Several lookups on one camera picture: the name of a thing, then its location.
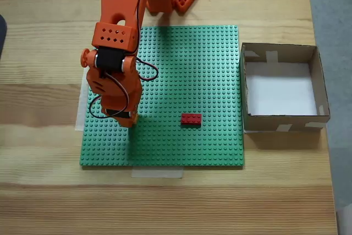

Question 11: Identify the green lego baseplate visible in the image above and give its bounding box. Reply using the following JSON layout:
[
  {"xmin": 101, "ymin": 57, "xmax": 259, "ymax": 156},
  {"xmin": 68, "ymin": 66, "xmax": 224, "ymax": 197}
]
[{"xmin": 79, "ymin": 25, "xmax": 245, "ymax": 170}]

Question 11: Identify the red lego block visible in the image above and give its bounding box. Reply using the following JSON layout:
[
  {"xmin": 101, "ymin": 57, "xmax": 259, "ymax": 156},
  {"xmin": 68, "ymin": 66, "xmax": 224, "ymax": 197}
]
[{"xmin": 180, "ymin": 113, "xmax": 203, "ymax": 128}]

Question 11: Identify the open cardboard box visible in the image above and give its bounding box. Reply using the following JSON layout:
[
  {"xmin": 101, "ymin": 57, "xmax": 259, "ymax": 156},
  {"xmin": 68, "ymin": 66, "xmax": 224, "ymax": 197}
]
[{"xmin": 239, "ymin": 42, "xmax": 331, "ymax": 134}]

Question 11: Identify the long translucent tape strip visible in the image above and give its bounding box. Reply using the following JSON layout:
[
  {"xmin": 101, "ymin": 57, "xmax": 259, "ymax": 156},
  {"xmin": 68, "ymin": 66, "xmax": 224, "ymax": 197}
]
[{"xmin": 74, "ymin": 64, "xmax": 91, "ymax": 132}]

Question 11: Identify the short translucent tape strip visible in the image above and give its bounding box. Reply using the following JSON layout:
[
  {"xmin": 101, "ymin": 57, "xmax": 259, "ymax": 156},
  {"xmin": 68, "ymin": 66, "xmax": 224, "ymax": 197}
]
[{"xmin": 131, "ymin": 168, "xmax": 184, "ymax": 179}]

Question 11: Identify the black rounded object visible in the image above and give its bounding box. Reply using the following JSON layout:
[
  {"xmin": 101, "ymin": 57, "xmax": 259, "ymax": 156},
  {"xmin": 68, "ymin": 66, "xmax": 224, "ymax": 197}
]
[{"xmin": 0, "ymin": 14, "xmax": 8, "ymax": 62}]

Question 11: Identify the thin servo cable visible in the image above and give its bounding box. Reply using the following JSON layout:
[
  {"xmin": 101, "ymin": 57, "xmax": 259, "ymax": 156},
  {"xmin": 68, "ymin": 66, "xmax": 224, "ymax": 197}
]
[{"xmin": 89, "ymin": 0, "xmax": 160, "ymax": 119}]

